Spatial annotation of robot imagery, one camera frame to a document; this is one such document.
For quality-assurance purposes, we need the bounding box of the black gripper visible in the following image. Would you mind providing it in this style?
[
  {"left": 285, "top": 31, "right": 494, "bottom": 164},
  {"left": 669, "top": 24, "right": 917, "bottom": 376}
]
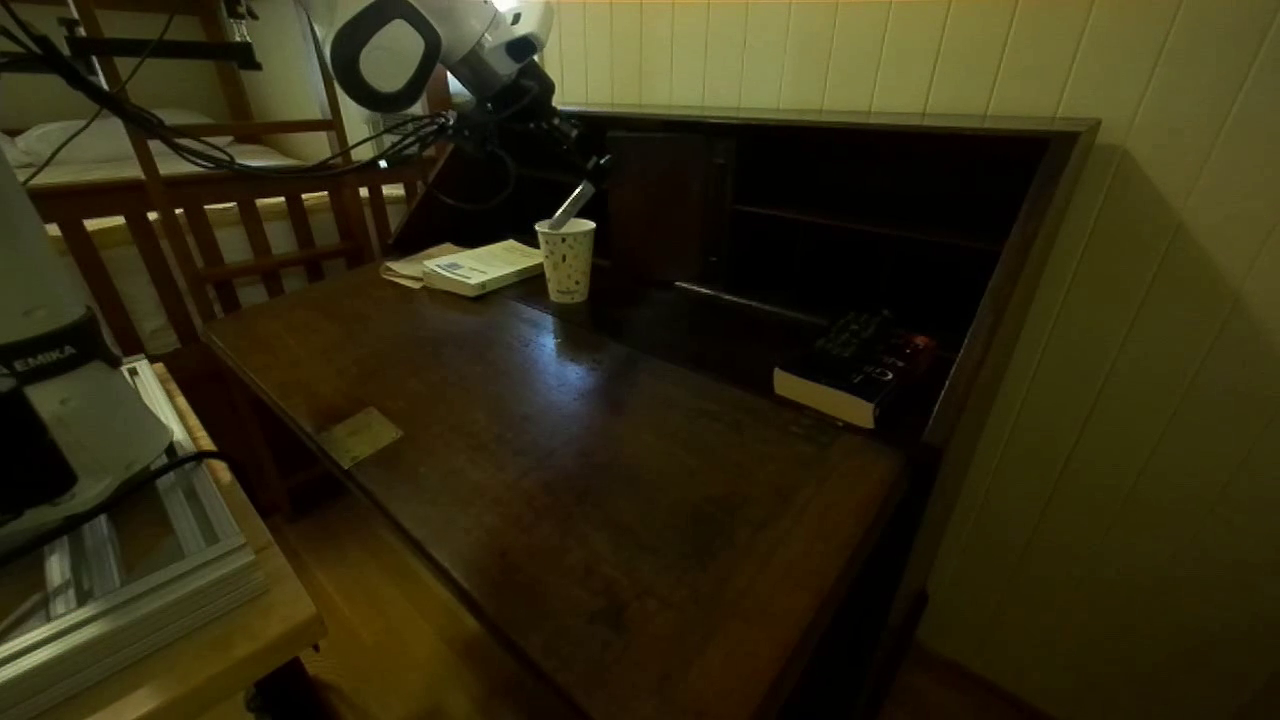
[{"left": 466, "top": 58, "right": 615, "bottom": 207}]

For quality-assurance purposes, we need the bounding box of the speckled white paper cup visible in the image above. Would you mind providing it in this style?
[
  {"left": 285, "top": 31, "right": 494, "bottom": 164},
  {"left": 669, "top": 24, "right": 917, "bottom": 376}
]
[{"left": 532, "top": 211, "right": 599, "bottom": 311}]

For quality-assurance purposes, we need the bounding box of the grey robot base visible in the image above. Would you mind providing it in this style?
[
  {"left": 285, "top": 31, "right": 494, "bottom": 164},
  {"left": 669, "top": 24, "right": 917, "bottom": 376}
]
[{"left": 0, "top": 157, "right": 114, "bottom": 390}]

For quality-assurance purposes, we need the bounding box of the stack of papers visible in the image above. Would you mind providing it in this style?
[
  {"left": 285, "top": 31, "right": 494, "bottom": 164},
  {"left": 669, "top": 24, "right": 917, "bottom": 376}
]
[{"left": 415, "top": 235, "right": 547, "bottom": 304}]

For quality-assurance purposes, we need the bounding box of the pale notepad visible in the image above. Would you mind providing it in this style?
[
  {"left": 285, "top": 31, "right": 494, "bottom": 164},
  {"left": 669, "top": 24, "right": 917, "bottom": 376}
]
[{"left": 375, "top": 241, "right": 466, "bottom": 297}]

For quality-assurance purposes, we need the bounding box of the dark wooden secretary desk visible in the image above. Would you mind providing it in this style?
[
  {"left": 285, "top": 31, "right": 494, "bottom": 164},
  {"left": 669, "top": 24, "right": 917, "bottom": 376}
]
[{"left": 196, "top": 98, "right": 1103, "bottom": 720}]

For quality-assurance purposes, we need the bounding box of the dark book with white pages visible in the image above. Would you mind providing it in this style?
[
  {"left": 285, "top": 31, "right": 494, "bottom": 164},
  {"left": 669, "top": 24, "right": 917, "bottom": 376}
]
[{"left": 768, "top": 331, "right": 940, "bottom": 436}]

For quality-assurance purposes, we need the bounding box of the wooden slatted railing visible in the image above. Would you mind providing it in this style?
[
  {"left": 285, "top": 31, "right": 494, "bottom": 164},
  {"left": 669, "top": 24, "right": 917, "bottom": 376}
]
[{"left": 26, "top": 152, "right": 446, "bottom": 361}]

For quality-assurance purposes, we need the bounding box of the black remote control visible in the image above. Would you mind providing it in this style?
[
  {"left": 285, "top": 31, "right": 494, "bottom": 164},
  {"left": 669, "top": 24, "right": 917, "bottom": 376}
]
[{"left": 808, "top": 304, "right": 940, "bottom": 399}]

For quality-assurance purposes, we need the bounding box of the square pale paper coaster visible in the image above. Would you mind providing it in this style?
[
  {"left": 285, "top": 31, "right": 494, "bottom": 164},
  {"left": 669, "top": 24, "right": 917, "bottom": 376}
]
[{"left": 313, "top": 405, "right": 410, "bottom": 471}]

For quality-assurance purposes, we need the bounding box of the white bed mattress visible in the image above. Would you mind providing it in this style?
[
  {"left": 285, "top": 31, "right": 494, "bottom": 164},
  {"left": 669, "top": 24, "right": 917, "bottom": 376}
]
[{"left": 0, "top": 108, "right": 344, "bottom": 192}]

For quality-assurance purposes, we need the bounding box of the black cable bundle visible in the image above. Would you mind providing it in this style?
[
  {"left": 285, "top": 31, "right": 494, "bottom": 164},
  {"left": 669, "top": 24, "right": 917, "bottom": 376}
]
[{"left": 0, "top": 7, "right": 527, "bottom": 207}]

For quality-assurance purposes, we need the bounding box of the wooden ladder frame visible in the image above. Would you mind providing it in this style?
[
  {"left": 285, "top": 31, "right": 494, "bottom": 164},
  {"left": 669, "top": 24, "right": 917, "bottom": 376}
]
[{"left": 63, "top": 0, "right": 460, "bottom": 335}]

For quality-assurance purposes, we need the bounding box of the single black cable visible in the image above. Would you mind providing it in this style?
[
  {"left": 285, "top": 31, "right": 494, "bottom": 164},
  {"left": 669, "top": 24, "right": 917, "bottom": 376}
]
[{"left": 0, "top": 444, "right": 233, "bottom": 565}]

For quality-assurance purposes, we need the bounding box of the grey metal base plate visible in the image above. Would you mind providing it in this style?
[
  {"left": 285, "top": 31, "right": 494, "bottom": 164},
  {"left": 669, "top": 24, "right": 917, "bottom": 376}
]
[{"left": 20, "top": 357, "right": 182, "bottom": 491}]

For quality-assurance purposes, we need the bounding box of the aluminium frame platform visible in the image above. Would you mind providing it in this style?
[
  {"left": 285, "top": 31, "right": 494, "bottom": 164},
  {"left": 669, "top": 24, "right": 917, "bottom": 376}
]
[{"left": 0, "top": 350, "right": 268, "bottom": 704}]

